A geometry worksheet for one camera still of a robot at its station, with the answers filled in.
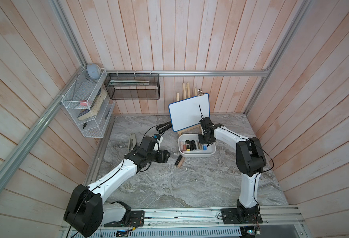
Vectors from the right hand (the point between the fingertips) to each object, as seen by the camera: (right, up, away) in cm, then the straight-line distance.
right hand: (203, 139), depth 101 cm
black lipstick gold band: (-17, -13, -8) cm, 23 cm away
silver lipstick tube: (-4, -2, 0) cm, 5 cm away
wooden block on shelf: (-69, +16, -22) cm, 74 cm away
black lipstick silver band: (-9, -4, -1) cm, 10 cm away
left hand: (-26, -8, -18) cm, 33 cm away
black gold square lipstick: (-11, -4, -3) cm, 12 cm away
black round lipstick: (-6, -4, 0) cm, 7 cm away
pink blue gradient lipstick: (+1, -5, -3) cm, 6 cm away
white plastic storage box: (+5, -7, -1) cm, 9 cm away
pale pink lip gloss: (-15, -4, -3) cm, 16 cm away
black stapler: (-28, +8, +9) cm, 31 cm away
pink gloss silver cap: (-13, -4, -1) cm, 14 cm away
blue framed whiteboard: (-11, +18, -8) cm, 23 cm away
